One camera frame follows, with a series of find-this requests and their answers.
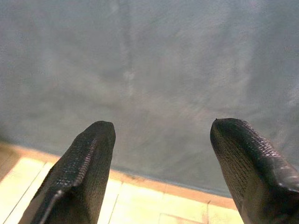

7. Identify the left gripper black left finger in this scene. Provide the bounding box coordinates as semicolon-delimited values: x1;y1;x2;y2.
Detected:
20;120;116;224

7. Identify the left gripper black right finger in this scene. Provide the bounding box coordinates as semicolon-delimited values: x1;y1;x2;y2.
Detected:
210;118;299;224

